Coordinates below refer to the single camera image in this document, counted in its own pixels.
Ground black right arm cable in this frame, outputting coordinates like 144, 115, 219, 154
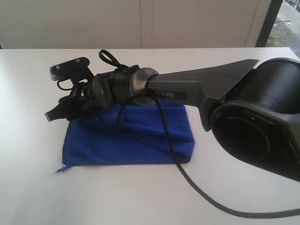
98, 49, 300, 222

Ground black window frame post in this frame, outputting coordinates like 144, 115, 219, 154
255, 0, 283, 47

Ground blue towel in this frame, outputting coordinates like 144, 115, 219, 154
60, 102, 195, 172

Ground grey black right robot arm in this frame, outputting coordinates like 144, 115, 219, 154
45, 57, 300, 181

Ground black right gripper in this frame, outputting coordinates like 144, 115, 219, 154
45, 82, 102, 122

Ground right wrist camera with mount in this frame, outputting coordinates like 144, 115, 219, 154
49, 57, 94, 91

